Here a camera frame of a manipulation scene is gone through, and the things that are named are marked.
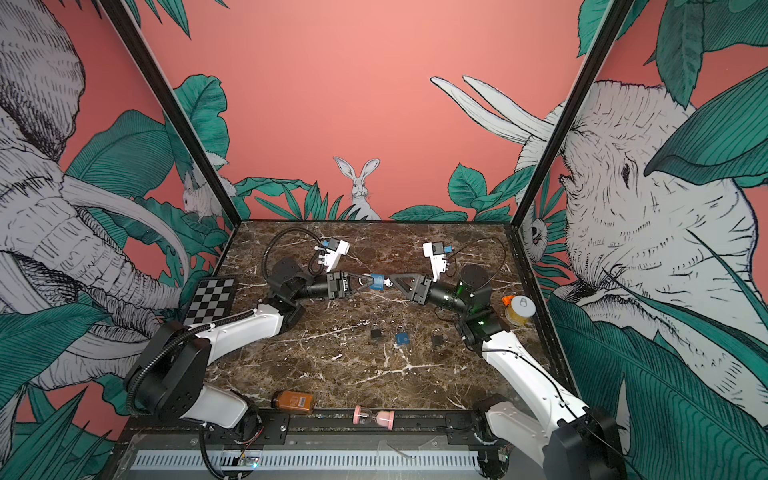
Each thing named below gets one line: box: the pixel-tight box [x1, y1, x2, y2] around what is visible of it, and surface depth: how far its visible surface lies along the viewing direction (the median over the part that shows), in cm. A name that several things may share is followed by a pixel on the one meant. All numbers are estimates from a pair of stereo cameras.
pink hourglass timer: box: [353, 405, 395, 430], surface depth 76 cm
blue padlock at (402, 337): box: [395, 326, 411, 345], surface depth 92 cm
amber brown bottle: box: [271, 390, 314, 412], surface depth 76 cm
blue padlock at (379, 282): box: [369, 273, 385, 291], surface depth 70 cm
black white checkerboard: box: [183, 276, 236, 326], surface depth 95 cm
